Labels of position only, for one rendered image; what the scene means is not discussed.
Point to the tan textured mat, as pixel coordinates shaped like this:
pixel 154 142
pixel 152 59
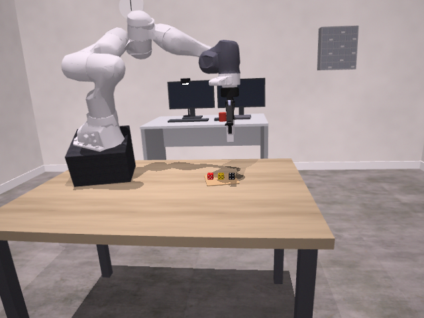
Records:
pixel 225 181

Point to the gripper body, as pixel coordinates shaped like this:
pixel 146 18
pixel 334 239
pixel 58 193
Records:
pixel 230 93

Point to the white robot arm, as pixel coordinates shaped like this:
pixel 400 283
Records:
pixel 101 63

